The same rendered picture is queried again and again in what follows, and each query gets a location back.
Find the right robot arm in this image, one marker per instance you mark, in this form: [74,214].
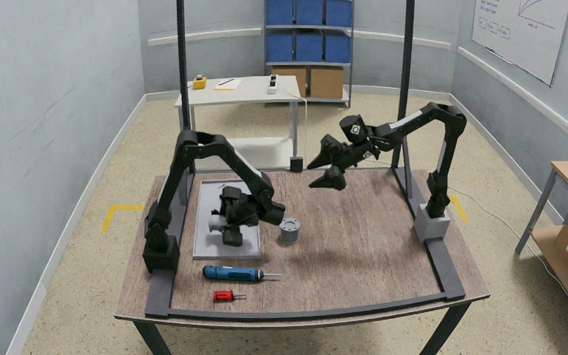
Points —
[186,150]

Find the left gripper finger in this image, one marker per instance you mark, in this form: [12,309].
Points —
[319,161]
[323,182]

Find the red screwdriver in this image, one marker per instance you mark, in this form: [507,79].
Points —
[225,295]

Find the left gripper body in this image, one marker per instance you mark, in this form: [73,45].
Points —
[348,160]

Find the black metal overhead frame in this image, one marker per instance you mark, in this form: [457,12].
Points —
[403,99]

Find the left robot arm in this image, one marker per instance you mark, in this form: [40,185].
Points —
[390,135]

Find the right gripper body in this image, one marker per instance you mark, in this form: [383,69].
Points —
[232,237]

